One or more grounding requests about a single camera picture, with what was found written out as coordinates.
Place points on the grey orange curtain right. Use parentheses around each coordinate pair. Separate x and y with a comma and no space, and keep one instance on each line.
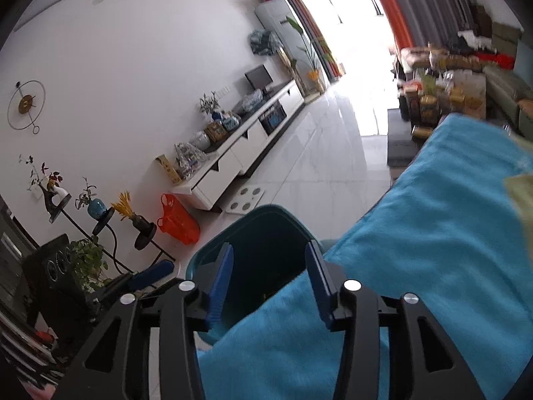
(415,23)

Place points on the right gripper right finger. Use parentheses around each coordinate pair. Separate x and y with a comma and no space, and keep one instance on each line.
(423,362)

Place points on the dark green sectional sofa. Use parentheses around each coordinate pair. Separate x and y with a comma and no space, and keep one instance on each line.
(509,82)

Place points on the white bathroom scale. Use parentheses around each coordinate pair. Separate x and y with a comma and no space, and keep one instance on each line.
(245,200)

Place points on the blue floral tablecloth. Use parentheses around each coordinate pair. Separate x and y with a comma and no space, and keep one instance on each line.
(447,230)

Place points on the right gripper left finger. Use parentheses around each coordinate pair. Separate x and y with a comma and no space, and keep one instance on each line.
(113,363)

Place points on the orange plastic bag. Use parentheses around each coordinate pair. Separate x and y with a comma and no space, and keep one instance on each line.
(177,222)

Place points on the tall green potted plant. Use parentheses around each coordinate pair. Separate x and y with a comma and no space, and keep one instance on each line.
(314,74)

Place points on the small black monitor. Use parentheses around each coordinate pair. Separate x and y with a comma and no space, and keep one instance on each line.
(259,78)

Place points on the round wire wall clock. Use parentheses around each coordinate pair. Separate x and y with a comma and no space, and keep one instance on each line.
(26,105)

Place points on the white black tv cabinet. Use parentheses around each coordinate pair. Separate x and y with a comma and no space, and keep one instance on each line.
(240,153)

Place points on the teal plastic trash bin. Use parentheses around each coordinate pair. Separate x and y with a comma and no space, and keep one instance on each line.
(268,245)

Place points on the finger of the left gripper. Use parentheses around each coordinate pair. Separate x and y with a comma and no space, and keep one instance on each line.
(131,283)

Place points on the black metal plant stand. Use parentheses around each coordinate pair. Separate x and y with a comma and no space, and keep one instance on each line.
(55,201)

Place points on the white standing air conditioner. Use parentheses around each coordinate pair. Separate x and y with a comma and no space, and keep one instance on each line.
(270,14)

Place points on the cluttered coffee table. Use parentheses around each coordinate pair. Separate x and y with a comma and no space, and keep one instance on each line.
(432,83)

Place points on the left window curtain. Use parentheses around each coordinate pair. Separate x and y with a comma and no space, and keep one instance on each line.
(313,32)

